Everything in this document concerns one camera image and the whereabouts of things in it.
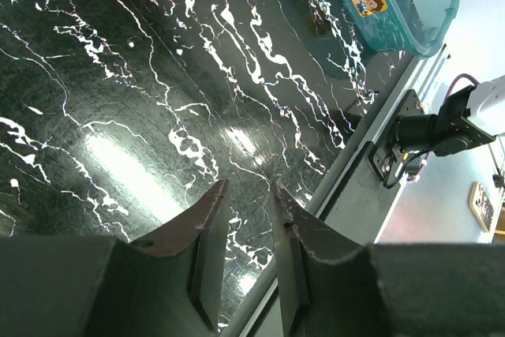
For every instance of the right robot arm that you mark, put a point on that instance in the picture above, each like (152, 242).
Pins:
(472, 115)

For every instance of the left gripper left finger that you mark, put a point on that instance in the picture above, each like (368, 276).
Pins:
(166, 283)

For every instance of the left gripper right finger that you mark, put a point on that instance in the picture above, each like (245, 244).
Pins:
(332, 286)

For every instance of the wooden round tag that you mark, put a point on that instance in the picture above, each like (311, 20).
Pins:
(481, 206)

